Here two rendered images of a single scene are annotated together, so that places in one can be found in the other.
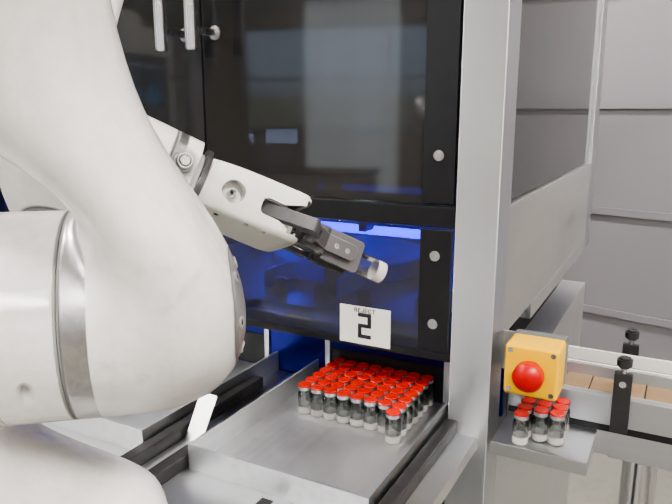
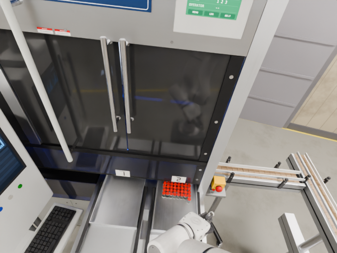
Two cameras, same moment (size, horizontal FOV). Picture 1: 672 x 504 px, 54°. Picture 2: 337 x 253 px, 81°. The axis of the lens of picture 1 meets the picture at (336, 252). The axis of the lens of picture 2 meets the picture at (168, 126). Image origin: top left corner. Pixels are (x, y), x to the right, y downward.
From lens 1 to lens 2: 0.90 m
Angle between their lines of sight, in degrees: 39
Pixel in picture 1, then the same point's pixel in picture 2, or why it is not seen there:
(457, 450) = (201, 201)
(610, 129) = not seen: hidden behind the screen
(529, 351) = (219, 183)
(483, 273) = (211, 172)
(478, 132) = (217, 151)
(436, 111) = (206, 145)
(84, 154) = not seen: outside the picture
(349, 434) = (178, 203)
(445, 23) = (213, 129)
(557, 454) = (219, 195)
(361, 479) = not seen: hidden behind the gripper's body
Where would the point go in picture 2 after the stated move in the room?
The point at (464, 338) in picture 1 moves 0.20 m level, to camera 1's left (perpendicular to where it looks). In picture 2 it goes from (204, 181) to (174, 193)
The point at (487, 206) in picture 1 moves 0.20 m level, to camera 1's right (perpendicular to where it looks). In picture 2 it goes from (215, 163) to (244, 153)
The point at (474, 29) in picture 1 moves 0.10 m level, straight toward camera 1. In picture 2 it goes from (222, 132) to (231, 149)
